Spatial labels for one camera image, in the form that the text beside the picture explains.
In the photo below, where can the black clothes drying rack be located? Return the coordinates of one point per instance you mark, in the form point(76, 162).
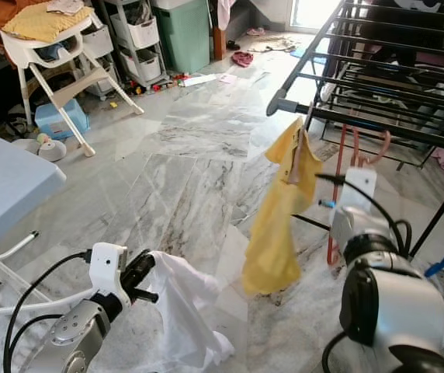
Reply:
point(284, 103)

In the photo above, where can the blue grey folding table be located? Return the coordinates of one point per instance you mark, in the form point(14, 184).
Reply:
point(8, 186)

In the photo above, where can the brown wooden hanger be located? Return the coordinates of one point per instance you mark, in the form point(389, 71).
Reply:
point(294, 167)

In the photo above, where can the yellow shirt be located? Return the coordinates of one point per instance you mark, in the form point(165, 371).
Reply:
point(272, 241)

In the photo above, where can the pink paper sheet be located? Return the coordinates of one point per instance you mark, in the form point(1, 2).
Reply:
point(227, 78)

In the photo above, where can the mustard quilted cushion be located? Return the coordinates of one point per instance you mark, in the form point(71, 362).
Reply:
point(43, 23)

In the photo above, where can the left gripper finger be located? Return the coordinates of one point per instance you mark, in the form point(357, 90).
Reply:
point(143, 259)

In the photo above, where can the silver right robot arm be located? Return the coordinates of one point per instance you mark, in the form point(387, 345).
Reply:
point(400, 311)

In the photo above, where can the brown wooden post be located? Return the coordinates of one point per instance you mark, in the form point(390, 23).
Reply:
point(219, 45)

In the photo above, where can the white baby high chair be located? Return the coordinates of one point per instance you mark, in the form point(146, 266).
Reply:
point(43, 50)

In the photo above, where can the maroon cloth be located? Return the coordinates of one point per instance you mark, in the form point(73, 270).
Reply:
point(243, 59)

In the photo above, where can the white garment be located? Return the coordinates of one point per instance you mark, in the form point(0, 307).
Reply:
point(187, 311)

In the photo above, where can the pale pink hanging garment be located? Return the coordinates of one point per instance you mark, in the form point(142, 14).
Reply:
point(226, 14)

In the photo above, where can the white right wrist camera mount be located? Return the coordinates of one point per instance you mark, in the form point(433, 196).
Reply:
point(358, 186)

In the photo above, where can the light blue plastic box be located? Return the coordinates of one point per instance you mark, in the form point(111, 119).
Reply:
point(63, 120)

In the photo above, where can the grey trolley white drawers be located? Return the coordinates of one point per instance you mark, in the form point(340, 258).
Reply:
point(140, 33)

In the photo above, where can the green plastic bin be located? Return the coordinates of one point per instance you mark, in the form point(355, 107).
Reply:
point(183, 39)

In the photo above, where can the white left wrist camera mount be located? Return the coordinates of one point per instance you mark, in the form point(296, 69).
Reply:
point(107, 268)

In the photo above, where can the white paper sheet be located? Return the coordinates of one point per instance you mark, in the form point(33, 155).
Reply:
point(199, 80)

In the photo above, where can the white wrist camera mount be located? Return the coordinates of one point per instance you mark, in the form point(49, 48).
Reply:
point(358, 186)
point(107, 268)

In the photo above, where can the white plastic drawer unit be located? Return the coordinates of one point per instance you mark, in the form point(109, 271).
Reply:
point(98, 40)

